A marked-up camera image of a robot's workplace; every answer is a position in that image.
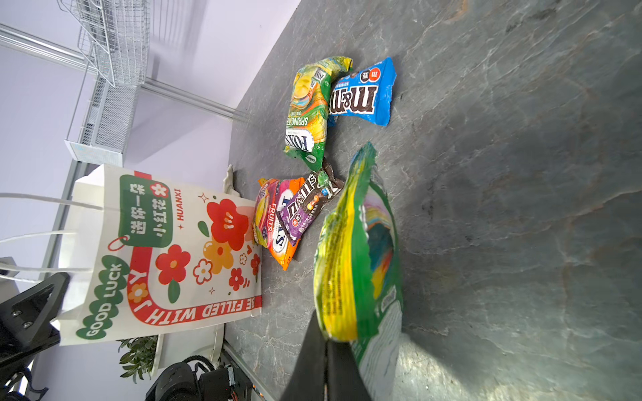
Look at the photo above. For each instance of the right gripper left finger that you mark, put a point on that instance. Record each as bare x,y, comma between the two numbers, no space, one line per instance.
307,382

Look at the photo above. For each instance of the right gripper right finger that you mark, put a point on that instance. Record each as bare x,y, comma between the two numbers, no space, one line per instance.
343,378

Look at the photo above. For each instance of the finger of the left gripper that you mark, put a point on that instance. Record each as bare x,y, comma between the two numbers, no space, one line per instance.
26,318

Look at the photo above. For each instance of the green Fox's spring tea bag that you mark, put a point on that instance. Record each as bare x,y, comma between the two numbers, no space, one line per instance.
357,277

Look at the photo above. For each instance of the white paper gift bag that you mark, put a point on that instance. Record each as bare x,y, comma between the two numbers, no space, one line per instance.
147,255

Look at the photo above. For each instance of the brown M&M's packet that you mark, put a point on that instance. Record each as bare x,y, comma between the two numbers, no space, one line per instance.
299,213

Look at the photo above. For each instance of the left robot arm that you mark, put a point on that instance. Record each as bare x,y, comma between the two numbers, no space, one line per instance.
195,378

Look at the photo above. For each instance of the green Fox's candy bag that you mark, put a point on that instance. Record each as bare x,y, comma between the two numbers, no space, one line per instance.
307,122

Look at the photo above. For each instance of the small potted plant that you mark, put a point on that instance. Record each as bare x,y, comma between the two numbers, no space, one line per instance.
138,357

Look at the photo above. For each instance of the white mesh box basket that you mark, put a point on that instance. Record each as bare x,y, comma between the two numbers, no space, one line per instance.
101,136

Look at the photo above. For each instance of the blue M&M's packet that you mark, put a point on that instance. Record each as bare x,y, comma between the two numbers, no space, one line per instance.
367,94

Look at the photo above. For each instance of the white wire shelf basket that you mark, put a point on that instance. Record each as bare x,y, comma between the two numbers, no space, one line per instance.
114,37

